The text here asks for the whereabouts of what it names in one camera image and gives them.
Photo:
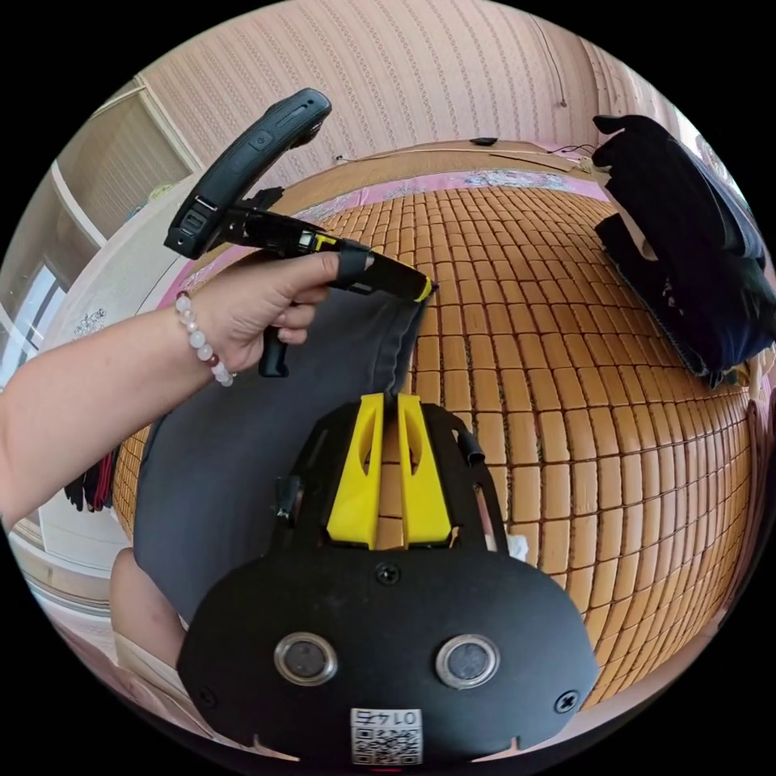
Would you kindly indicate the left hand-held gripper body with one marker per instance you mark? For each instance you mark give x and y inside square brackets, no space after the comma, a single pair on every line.
[388,276]

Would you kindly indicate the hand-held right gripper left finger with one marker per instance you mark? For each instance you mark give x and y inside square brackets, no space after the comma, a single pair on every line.
[354,485]

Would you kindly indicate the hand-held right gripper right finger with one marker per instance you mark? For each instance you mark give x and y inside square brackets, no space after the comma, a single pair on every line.
[424,491]

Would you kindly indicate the gray short sleeve shirt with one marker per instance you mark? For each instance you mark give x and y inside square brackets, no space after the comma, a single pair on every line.
[230,473]

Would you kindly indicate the person's left forearm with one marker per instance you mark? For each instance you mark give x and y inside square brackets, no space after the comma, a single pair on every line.
[91,400]

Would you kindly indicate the person's left hand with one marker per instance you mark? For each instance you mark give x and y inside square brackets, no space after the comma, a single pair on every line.
[254,309]

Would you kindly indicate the bed with woven mat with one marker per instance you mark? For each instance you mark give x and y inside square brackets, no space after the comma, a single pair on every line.
[576,424]

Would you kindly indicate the person's body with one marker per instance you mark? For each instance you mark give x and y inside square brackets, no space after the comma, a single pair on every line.
[148,612]

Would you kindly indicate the pile of clothes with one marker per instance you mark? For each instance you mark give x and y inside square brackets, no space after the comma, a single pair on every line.
[685,273]

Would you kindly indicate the window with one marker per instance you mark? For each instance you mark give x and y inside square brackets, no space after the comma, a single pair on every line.
[30,309]

